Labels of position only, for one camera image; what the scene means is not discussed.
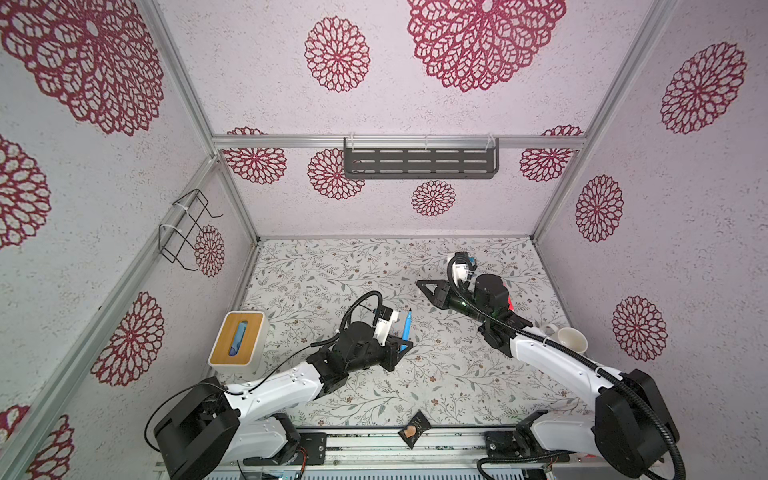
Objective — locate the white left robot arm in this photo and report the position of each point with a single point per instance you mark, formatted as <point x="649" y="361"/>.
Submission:
<point x="213" y="424"/>

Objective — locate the black wire wall rack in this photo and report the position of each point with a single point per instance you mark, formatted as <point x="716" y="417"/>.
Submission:
<point x="193" y="242"/>

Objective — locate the blue highlighter pen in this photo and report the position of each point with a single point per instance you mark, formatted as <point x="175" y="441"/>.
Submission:
<point x="407" y="326"/>

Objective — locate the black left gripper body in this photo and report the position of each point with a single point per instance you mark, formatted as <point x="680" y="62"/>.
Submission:
<point x="374" y="357"/>

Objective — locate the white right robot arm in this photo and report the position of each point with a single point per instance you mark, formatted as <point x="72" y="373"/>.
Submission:
<point x="631" y="427"/>

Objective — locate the white ceramic mug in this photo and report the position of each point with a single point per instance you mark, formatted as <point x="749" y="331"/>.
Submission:
<point x="568" y="337"/>

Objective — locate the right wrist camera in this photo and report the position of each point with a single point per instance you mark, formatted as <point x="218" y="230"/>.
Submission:
<point x="462" y="268"/>

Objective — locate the black snack packet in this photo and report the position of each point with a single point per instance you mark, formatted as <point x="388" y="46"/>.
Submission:
<point x="414" y="429"/>

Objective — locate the white wooden tissue box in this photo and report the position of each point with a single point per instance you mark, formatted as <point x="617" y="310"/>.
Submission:
<point x="239" y="344"/>

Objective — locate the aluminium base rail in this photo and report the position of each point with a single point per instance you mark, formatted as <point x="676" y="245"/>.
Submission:
<point x="361" y="449"/>

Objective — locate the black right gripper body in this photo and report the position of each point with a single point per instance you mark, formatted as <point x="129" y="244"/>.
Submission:
<point x="464" y="303"/>

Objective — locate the dark metal wall shelf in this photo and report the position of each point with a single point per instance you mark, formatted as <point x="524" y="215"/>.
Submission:
<point x="424" y="163"/>

